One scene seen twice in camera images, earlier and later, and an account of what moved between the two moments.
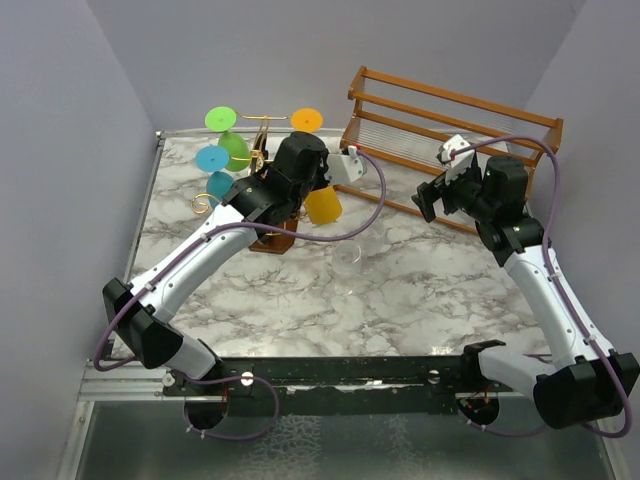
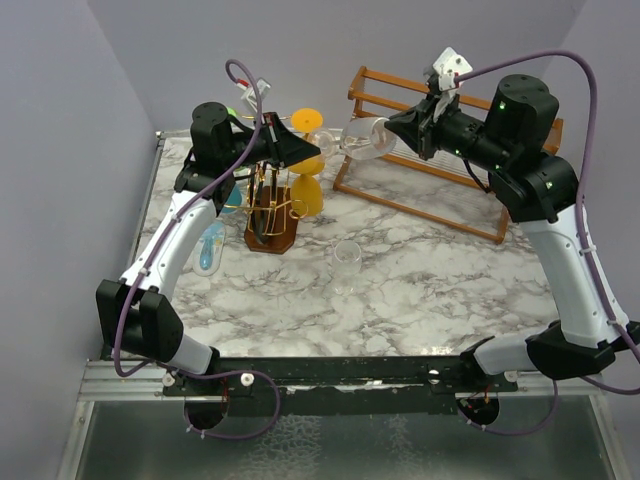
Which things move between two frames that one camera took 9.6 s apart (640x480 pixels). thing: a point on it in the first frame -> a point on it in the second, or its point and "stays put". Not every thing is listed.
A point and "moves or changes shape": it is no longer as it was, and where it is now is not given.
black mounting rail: (335, 385) stays put
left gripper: (323, 181) -> (284, 146)
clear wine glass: (373, 245) -> (366, 138)
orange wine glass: (306, 120) stays put
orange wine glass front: (323, 205) moves or changes shape
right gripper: (428, 192) -> (421, 131)
